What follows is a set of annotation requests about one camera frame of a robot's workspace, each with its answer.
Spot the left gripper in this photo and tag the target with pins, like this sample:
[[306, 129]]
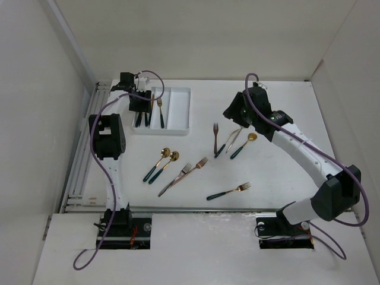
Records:
[[143, 107]]

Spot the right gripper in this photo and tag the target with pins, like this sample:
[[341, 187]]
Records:
[[233, 110]]

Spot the silver spoon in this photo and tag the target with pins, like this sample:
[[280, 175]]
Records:
[[233, 138]]

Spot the gold fork green handle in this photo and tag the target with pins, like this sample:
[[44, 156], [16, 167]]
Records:
[[240, 188], [159, 103]]

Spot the gold spoon green handle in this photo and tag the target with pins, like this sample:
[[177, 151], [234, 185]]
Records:
[[164, 154], [174, 156], [251, 137]]

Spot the white three-compartment cutlery tray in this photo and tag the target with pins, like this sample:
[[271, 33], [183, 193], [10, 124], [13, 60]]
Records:
[[176, 102]]

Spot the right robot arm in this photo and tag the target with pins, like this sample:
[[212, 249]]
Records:
[[338, 186]]

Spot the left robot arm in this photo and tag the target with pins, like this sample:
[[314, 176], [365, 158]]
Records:
[[108, 144]]

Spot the silver fork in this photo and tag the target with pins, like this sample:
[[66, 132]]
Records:
[[182, 173]]

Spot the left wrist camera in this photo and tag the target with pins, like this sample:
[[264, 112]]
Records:
[[141, 83]]

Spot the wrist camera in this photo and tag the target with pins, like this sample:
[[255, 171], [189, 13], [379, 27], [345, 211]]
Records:
[[141, 83], [260, 84]]

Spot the copper fork green handle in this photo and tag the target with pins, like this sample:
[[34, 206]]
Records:
[[215, 132]]

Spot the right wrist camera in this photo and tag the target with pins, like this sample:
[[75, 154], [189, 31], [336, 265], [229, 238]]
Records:
[[260, 84]]

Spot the gold fork green handle front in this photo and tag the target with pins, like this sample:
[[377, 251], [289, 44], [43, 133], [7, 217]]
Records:
[[240, 188]]

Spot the aluminium rail frame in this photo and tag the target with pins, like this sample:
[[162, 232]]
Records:
[[81, 157]]

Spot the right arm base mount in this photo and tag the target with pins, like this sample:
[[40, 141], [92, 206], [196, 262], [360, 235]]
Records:
[[273, 233]]

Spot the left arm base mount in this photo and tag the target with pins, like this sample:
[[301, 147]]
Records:
[[128, 231]]

